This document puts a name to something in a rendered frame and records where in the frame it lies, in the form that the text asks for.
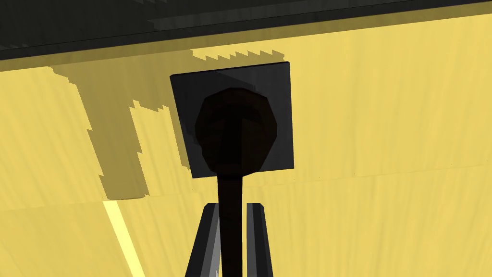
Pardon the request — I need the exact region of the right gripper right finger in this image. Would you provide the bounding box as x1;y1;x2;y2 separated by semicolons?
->
243;202;274;277

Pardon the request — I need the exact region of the yellow door leaf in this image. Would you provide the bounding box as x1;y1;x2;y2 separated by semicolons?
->
0;3;492;277

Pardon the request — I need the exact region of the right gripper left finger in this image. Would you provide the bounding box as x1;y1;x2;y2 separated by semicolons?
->
185;202;223;277

